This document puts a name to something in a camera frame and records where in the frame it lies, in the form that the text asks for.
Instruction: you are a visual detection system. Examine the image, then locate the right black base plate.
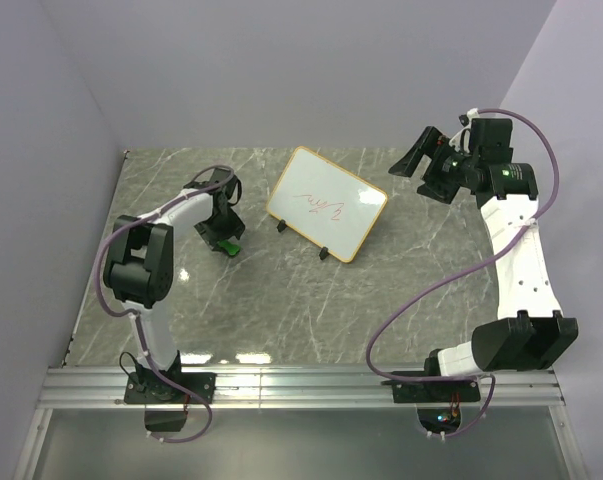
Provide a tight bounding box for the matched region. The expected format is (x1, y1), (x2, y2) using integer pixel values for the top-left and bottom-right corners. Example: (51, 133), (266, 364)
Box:
(381, 371), (481, 404)

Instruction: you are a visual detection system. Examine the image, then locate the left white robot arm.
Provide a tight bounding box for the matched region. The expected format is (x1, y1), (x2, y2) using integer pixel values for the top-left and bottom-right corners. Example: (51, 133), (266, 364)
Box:
(94, 165), (245, 402)

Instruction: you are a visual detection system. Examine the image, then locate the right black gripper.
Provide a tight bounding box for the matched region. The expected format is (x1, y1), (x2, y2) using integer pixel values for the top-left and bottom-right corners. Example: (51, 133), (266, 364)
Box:
(388, 126), (478, 204)

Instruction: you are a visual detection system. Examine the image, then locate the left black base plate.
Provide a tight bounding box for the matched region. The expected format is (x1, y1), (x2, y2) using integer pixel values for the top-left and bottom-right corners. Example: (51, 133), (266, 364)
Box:
(123, 371), (216, 405)

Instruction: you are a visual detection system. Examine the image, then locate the green whiteboard eraser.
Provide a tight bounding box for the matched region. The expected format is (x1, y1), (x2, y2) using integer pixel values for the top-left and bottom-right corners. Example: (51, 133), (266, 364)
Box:
(218, 240), (241, 257)

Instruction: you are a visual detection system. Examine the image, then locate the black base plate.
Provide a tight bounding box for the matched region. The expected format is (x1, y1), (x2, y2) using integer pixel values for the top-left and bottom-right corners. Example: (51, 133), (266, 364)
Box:
(123, 371), (216, 405)
(381, 371), (481, 404)

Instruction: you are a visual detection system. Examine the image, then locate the aluminium mounting rail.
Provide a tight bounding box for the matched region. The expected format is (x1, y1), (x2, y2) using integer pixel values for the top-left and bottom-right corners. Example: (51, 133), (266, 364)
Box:
(36, 365), (565, 410)

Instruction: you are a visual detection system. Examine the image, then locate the orange framed whiteboard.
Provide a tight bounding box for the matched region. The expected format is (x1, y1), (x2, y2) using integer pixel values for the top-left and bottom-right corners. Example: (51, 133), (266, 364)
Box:
(266, 146), (388, 263)

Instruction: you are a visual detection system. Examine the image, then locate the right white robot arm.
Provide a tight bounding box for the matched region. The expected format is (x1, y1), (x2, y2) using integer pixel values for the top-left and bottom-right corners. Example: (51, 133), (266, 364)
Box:
(388, 109), (578, 400)

